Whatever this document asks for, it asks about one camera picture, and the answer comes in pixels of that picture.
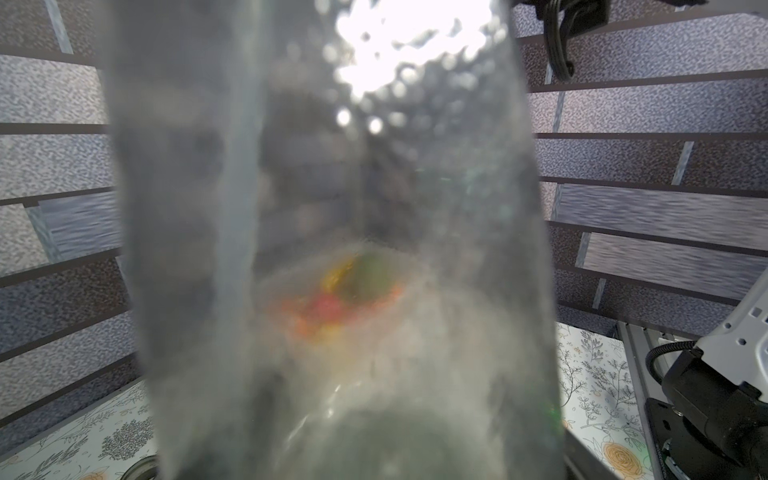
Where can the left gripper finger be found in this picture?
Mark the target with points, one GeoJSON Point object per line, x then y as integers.
{"type": "Point", "coordinates": [582, 464]}

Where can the grey spray bottle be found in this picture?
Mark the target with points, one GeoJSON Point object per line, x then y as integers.
{"type": "Point", "coordinates": [146, 468]}
{"type": "Point", "coordinates": [333, 239]}

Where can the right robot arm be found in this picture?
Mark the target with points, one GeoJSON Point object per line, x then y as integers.
{"type": "Point", "coordinates": [712, 423]}

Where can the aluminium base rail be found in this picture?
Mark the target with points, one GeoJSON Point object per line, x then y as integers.
{"type": "Point", "coordinates": [638, 341]}

